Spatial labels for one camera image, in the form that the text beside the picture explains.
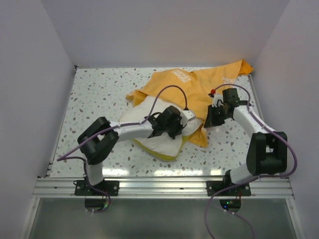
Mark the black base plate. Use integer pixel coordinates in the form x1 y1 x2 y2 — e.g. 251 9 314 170
73 180 120 196
206 181 252 197

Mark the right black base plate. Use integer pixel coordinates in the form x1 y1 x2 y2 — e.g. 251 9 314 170
206 181 252 197

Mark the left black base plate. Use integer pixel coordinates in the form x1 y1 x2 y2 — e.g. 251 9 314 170
73 180 120 196

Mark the white pillow yellow edge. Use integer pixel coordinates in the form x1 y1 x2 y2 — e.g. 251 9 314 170
119 96 202 161

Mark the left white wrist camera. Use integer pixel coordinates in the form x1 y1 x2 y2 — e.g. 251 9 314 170
180 110 196 126

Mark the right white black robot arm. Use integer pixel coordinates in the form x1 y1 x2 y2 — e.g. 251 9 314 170
204 88 287 196

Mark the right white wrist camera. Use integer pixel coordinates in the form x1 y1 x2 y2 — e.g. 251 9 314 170
208 89 224 107

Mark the aluminium mounting rail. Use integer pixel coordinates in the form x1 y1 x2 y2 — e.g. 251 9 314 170
32 176 294 199

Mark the orange pillowcase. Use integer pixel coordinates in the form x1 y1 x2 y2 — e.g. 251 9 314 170
125 59 254 148

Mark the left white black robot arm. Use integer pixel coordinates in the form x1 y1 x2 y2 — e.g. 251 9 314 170
77 106 194 196

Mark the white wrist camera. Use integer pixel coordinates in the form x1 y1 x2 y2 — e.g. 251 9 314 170
208 89 224 107
180 110 196 126

